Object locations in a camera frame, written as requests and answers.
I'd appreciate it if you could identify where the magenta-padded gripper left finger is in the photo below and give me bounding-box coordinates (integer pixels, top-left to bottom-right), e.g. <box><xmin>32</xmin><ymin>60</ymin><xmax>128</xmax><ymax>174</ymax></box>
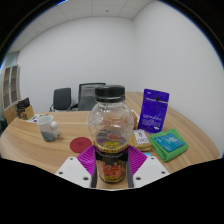
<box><xmin>54</xmin><ymin>144</ymin><xmax>98</xmax><ymax>189</ymax></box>

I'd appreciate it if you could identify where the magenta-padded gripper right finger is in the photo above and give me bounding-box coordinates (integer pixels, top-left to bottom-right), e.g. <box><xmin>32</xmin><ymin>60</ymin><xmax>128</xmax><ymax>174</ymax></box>
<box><xmin>126</xmin><ymin>144</ymin><xmax>170</xmax><ymax>189</ymax></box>

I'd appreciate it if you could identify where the clear bottle with black cap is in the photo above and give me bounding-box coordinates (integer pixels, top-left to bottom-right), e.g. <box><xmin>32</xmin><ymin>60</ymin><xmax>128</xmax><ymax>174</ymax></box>
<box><xmin>87</xmin><ymin>84</ymin><xmax>135</xmax><ymax>185</ymax></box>

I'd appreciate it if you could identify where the green cloth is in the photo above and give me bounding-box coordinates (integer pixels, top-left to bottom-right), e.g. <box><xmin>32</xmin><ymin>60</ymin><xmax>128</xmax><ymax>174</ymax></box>
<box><xmin>148</xmin><ymin>128</ymin><xmax>190</xmax><ymax>163</ymax></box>

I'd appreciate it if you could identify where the flat round red coaster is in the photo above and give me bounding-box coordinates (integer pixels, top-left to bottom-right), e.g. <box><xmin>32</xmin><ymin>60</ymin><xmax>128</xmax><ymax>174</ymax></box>
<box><xmin>69</xmin><ymin>136</ymin><xmax>93</xmax><ymax>154</ymax></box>

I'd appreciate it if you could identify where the blue card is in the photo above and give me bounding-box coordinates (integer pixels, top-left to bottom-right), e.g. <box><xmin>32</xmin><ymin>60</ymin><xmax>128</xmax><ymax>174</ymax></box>
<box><xmin>153</xmin><ymin>132</ymin><xmax>186</xmax><ymax>153</ymax></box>

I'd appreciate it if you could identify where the tan packet with white label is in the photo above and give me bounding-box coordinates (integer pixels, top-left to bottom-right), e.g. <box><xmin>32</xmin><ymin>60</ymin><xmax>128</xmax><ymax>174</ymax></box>
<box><xmin>128</xmin><ymin>128</ymin><xmax>154</xmax><ymax>153</ymax></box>

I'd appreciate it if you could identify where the white and grey mug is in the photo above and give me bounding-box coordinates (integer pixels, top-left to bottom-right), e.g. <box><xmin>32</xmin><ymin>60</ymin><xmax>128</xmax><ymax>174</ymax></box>
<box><xmin>36</xmin><ymin>114</ymin><xmax>62</xmax><ymax>143</ymax></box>

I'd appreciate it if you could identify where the brown cardboard box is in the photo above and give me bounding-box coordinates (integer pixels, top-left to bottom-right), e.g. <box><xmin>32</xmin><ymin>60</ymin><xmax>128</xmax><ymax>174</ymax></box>
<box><xmin>130</xmin><ymin>109</ymin><xmax>140</xmax><ymax>130</ymax></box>

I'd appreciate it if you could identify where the purple package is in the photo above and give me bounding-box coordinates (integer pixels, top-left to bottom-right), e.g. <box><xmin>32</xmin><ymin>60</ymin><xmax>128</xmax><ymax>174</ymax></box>
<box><xmin>137</xmin><ymin>88</ymin><xmax>170</xmax><ymax>134</ymax></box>

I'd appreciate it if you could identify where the light wooden box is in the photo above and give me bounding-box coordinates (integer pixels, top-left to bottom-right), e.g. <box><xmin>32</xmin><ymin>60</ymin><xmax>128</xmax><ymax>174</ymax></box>
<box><xmin>24</xmin><ymin>105</ymin><xmax>35</xmax><ymax>120</ymax></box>

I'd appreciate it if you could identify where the black office chair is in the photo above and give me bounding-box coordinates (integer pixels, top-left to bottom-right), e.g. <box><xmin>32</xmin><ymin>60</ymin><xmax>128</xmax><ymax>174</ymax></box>
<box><xmin>49</xmin><ymin>87</ymin><xmax>73</xmax><ymax>113</ymax></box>

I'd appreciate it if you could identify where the mesh office chair with jacket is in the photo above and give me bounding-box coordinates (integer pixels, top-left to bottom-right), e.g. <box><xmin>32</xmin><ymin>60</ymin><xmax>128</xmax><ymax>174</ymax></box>
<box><xmin>68</xmin><ymin>82</ymin><xmax>107</xmax><ymax>112</ymax></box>

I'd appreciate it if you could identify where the dark brown box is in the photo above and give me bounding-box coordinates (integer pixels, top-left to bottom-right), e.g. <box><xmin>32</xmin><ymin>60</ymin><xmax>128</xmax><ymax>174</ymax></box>
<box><xmin>15</xmin><ymin>97</ymin><xmax>31</xmax><ymax>120</ymax></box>

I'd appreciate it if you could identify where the wooden cabinet with glass doors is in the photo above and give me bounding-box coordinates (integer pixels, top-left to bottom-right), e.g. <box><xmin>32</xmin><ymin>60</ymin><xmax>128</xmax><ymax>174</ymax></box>
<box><xmin>1</xmin><ymin>64</ymin><xmax>21</xmax><ymax>111</ymax></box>

